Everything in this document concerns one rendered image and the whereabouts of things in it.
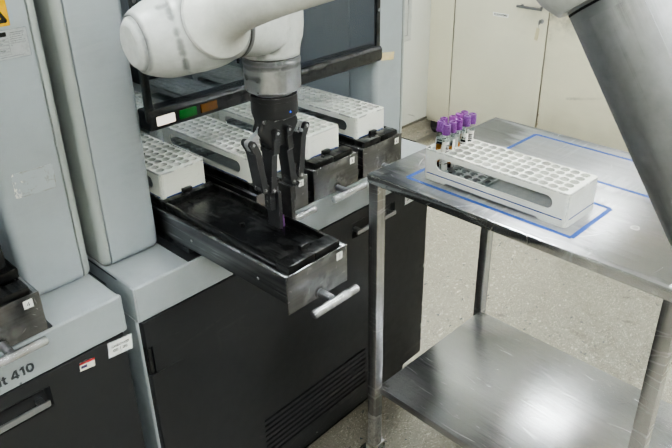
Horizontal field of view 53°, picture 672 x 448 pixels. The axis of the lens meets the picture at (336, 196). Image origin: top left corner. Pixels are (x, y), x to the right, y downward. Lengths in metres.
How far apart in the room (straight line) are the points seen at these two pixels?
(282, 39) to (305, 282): 0.37
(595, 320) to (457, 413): 0.95
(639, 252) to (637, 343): 1.24
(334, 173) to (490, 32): 2.16
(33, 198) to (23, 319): 0.18
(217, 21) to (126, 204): 0.47
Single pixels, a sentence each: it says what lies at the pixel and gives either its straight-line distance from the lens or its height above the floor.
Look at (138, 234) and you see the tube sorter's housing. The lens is 1.25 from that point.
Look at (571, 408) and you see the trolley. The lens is 1.63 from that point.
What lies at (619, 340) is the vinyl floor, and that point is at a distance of 2.34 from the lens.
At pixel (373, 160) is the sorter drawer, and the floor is 0.77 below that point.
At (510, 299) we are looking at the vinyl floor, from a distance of 2.43.
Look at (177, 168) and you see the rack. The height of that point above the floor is 0.86.
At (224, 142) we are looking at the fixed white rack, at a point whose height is 0.86.
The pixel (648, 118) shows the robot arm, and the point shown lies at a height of 1.20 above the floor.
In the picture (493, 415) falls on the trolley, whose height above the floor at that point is 0.28.
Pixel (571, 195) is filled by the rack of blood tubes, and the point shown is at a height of 0.88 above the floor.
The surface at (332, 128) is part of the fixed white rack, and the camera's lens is 1.42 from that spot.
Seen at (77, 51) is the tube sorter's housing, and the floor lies 1.11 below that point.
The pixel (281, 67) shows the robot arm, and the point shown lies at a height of 1.09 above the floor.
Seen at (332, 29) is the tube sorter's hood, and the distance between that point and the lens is 1.43.
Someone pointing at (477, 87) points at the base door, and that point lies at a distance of 3.57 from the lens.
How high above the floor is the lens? 1.36
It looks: 26 degrees down
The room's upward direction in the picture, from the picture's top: 1 degrees counter-clockwise
